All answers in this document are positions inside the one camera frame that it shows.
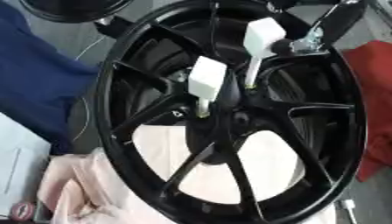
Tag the white pin with short stem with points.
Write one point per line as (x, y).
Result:
(207, 77)

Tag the small white metal bolt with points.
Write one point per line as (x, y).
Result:
(348, 208)

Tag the pale pink cloth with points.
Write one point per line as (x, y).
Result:
(97, 189)

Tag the red cloth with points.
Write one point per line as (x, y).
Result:
(375, 96)

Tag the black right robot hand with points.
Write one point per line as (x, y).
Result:
(342, 20)

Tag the white pin with long stem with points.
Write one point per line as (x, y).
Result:
(263, 33)

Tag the black round tyre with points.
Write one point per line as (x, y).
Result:
(76, 11)

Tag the blue cloth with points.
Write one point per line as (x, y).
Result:
(35, 75)

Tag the red and white round disc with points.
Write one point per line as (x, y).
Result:
(22, 211)

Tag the black spoked wheel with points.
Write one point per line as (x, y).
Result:
(286, 116)

